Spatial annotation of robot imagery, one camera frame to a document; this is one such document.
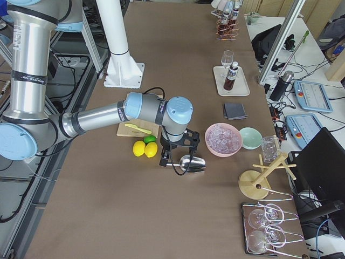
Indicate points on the black backpack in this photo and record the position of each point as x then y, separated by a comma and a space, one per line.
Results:
263, 42

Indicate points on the cream rabbit tray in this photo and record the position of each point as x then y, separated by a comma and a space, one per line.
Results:
240, 87

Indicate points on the blue teach pendant near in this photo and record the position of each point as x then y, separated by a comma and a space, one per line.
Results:
303, 127

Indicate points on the black steel thermos bottle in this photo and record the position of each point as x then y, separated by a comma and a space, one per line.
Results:
282, 85

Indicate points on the pastel cups rack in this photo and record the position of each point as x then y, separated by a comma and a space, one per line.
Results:
219, 6

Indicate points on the blue teach pendant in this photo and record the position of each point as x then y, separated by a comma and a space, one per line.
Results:
312, 96
303, 127

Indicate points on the yellow lemon far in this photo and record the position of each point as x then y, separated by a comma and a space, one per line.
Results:
139, 148

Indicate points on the yellow plastic knife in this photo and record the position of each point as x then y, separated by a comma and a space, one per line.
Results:
135, 127

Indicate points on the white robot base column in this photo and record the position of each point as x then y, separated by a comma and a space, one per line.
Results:
122, 71

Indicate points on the copper wire bottle basket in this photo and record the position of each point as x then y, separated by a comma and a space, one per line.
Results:
231, 35

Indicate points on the black computer monitor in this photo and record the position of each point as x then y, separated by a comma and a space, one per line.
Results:
320, 168

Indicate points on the yellow lemon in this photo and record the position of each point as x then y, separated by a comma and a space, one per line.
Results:
139, 148
151, 149

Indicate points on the clear wine glass on tray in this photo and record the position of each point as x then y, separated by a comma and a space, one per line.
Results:
226, 61

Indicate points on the aluminium frame post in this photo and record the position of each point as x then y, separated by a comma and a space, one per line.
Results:
280, 39

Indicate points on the green lime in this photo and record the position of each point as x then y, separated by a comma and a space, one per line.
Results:
149, 139

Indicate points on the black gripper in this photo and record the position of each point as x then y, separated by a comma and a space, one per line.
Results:
169, 145

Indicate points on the folded grey cloth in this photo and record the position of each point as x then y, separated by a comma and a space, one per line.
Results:
234, 111

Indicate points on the upside-down wine glass upper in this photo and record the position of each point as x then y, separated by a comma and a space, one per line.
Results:
265, 215

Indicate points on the bamboo cutting board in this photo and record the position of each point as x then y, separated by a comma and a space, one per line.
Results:
124, 131

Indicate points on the clear textured tumbler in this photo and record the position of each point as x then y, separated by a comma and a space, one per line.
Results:
270, 148

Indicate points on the steel ice scoop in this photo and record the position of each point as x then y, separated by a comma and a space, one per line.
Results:
190, 166

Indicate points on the black metal glass rack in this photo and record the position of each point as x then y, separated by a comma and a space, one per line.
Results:
246, 229

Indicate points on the wooden cup tree stand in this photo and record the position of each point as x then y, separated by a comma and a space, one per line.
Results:
254, 184

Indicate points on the tea bottle white cap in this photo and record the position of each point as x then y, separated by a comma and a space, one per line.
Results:
231, 76

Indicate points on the upside-down wine glass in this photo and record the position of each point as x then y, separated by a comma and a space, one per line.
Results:
265, 215
268, 241

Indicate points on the green ceramic bowl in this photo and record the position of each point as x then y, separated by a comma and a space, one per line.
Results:
251, 138

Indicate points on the yellow lemon near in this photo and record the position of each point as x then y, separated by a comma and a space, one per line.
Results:
151, 149

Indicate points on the pink bowl of ice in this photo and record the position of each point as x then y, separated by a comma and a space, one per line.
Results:
223, 139

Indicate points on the blue teach pendant far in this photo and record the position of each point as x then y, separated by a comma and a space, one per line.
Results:
312, 96

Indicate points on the upside-down wine glass lower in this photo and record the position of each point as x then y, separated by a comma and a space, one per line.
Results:
268, 241

